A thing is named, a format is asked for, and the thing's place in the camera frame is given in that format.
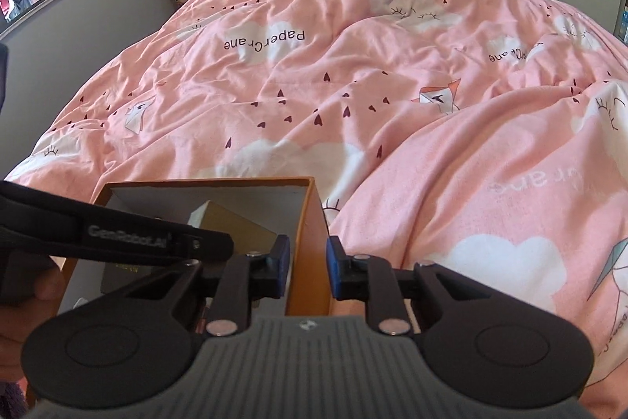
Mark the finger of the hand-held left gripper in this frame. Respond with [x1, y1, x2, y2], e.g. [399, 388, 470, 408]
[186, 227, 234, 263]

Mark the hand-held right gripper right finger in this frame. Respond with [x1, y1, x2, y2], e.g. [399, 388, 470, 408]
[326, 235, 497, 334]

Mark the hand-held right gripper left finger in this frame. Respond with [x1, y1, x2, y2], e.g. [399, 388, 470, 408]
[115, 234, 291, 335]

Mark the orange cardboard box white inside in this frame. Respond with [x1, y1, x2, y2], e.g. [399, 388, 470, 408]
[59, 176, 330, 322]

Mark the person's left hand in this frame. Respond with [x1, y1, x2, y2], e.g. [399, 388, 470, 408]
[0, 254, 68, 381]

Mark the pink printed blanket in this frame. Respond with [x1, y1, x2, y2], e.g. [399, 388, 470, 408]
[0, 0, 628, 400]

